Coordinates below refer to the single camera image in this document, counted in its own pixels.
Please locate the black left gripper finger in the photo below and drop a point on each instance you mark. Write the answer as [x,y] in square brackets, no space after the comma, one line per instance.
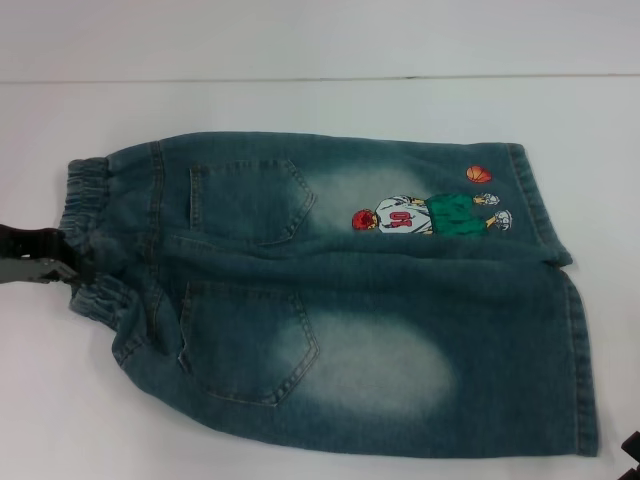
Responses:
[55,270]
[75,257]

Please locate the blue denim shorts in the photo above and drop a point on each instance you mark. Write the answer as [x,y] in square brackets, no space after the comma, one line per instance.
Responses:
[350,300]

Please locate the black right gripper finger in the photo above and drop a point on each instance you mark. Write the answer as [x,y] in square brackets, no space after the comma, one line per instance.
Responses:
[636,472]
[632,444]

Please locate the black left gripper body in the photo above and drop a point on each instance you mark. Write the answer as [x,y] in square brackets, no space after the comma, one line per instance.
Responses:
[25,245]

